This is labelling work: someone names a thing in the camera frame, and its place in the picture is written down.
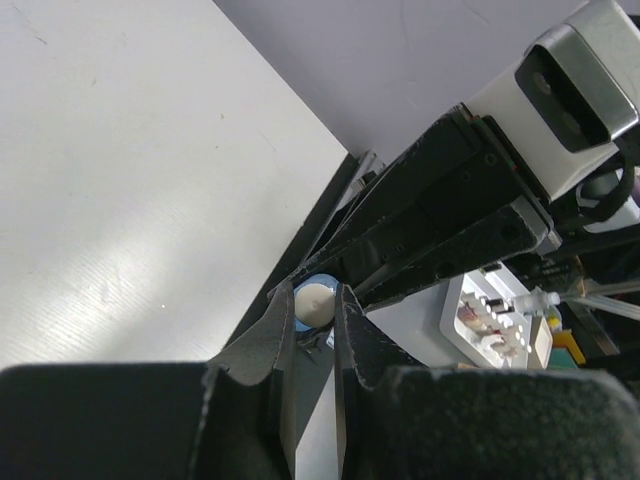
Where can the white tray with items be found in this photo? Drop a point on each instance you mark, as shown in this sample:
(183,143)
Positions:
(481,320)

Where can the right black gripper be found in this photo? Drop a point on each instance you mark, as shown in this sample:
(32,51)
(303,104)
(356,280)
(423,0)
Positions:
(458,199)

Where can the white nail polish cap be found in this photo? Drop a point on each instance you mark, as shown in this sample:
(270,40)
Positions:
(314,305)

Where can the blue nail polish bottle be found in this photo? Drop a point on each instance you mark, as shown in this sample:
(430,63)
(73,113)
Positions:
(323,279)

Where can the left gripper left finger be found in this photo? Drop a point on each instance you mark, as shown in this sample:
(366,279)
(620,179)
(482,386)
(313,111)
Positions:
(231,417)

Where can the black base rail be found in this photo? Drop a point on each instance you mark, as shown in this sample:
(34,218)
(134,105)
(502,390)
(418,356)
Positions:
(340,190)

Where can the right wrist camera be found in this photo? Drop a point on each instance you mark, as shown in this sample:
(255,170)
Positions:
(571,96)

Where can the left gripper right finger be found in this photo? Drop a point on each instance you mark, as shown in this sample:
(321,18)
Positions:
(398,419)

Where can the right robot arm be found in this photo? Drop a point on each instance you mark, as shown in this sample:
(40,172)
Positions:
(610,210)

